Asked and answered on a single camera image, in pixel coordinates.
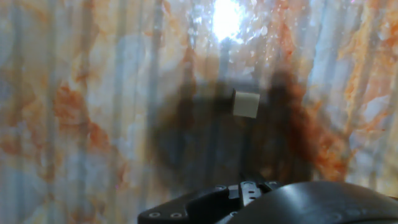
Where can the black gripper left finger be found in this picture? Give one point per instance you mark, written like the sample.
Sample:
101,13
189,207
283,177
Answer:
202,205

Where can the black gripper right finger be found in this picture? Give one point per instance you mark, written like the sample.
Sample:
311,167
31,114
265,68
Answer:
259,188

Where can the small light wooden cube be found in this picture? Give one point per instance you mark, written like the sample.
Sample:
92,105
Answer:
246,104

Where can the orange marble pattern mat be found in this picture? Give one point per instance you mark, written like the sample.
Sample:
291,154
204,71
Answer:
77,124

